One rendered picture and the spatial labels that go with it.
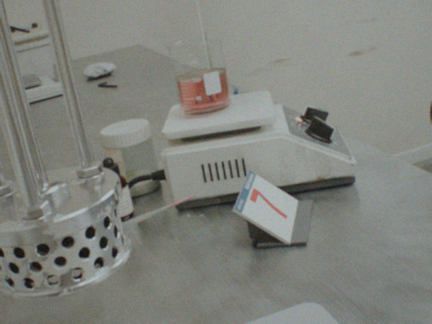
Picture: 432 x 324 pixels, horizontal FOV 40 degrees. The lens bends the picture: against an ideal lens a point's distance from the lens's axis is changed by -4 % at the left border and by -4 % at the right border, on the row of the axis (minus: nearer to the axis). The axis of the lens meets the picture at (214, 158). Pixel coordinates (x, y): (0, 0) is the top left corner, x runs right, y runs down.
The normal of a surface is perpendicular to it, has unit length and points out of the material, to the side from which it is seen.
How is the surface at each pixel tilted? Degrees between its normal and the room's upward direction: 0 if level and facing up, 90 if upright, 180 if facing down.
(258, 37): 90
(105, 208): 90
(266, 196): 40
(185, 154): 90
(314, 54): 90
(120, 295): 0
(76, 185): 0
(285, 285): 0
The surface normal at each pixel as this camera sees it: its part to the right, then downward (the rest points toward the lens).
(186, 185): -0.04, 0.33
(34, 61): 0.28, 0.32
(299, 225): -0.17, -0.93
